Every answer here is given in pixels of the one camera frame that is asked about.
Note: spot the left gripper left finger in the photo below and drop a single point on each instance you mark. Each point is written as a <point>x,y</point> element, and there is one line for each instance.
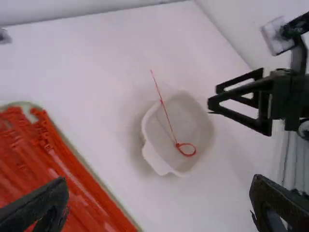
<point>36,207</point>

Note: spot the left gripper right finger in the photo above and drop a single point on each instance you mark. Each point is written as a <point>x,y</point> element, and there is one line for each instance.
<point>272,200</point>

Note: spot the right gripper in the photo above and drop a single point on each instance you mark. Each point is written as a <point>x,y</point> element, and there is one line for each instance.
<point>292,96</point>

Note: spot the pale tray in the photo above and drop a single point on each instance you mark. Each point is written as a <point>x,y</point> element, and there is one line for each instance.
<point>19,104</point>

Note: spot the white dish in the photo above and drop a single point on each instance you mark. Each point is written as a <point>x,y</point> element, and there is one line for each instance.
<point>169,164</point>

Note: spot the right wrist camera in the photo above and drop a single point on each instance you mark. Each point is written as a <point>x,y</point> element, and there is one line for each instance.
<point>277,38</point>

